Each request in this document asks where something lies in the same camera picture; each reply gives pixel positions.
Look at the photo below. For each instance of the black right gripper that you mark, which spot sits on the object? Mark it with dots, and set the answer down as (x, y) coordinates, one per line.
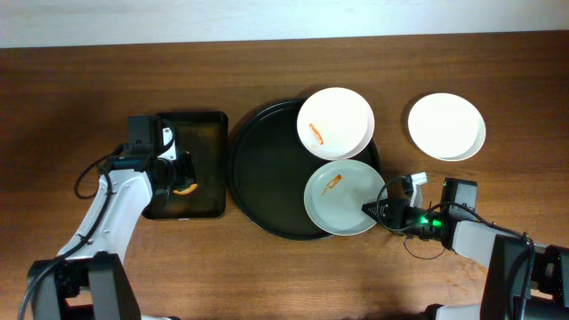
(396, 213)

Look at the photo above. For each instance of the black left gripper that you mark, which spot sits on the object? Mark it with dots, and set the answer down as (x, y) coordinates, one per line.
(185, 173)

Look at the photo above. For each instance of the green and yellow sponge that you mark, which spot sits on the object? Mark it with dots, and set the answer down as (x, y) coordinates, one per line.
(186, 191)

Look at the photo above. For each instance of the grey plate with sauce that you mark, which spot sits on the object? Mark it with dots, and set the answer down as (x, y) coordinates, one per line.
(335, 193)

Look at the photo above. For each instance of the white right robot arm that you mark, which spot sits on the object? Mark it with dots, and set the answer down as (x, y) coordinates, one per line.
(525, 280)

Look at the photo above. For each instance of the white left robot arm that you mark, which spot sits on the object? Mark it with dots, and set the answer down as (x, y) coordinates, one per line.
(86, 279)

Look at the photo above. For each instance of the black rectangular tray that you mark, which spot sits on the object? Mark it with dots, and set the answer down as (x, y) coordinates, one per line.
(205, 136)

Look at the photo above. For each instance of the black round tray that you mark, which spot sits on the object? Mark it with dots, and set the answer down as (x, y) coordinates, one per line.
(268, 170)

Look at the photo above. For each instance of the pinkish white plate with sauce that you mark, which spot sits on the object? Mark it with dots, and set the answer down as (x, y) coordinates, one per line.
(335, 123)

